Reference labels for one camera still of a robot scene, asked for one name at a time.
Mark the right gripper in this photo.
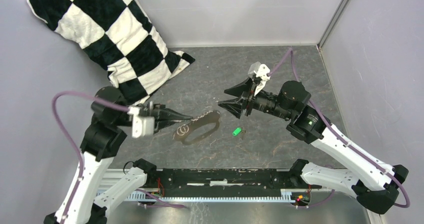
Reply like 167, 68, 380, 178
218, 75, 294, 120

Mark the metal key organizer plate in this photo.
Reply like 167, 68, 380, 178
172, 110, 221, 145

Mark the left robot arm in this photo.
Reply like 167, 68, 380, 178
44, 87, 192, 223

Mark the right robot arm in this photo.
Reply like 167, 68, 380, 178
218, 78, 409, 214

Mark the key with green tag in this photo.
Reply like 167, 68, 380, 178
232, 127, 246, 139

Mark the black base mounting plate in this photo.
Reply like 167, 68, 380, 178
141, 168, 309, 197

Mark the black and white checkered pillow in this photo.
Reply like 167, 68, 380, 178
27, 0, 195, 104

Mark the aluminium corner profile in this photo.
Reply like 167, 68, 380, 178
316, 0, 351, 53

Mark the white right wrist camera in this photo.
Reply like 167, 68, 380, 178
247, 62, 271, 96

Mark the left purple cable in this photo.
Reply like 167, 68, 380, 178
51, 90, 188, 224

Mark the purple cable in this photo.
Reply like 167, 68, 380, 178
51, 90, 188, 224
266, 47, 412, 210

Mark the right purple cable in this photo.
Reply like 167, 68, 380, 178
266, 47, 412, 210

